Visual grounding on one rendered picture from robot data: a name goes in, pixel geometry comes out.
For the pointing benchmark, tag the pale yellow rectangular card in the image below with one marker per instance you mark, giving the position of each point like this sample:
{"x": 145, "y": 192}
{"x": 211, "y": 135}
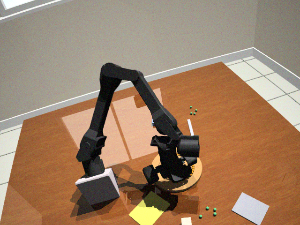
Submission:
{"x": 149, "y": 209}

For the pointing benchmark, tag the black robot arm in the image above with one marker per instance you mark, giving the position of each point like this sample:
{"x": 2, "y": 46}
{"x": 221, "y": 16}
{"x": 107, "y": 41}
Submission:
{"x": 94, "y": 139}

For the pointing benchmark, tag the white rectangular sheet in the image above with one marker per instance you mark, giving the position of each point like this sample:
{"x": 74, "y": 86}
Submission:
{"x": 250, "y": 208}

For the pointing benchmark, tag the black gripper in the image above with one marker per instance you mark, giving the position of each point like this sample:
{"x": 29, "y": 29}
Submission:
{"x": 151, "y": 173}

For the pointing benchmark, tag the tan round board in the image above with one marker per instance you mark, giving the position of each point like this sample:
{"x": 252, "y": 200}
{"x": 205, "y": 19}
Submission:
{"x": 167, "y": 184}

